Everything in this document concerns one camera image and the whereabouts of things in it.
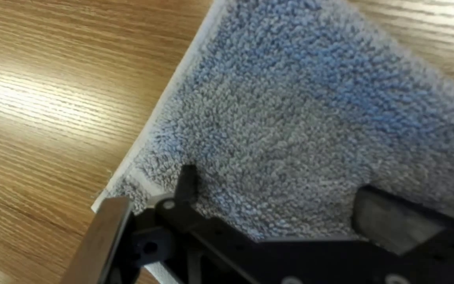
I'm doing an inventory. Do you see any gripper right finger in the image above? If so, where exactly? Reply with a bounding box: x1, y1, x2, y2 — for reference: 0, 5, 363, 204
351, 185, 454, 284

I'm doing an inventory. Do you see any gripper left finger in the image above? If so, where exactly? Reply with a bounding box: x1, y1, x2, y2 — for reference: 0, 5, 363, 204
60, 164, 260, 284

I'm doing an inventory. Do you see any blue grey terry towel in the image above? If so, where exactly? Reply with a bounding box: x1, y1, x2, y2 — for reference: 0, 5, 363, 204
91, 0, 454, 284

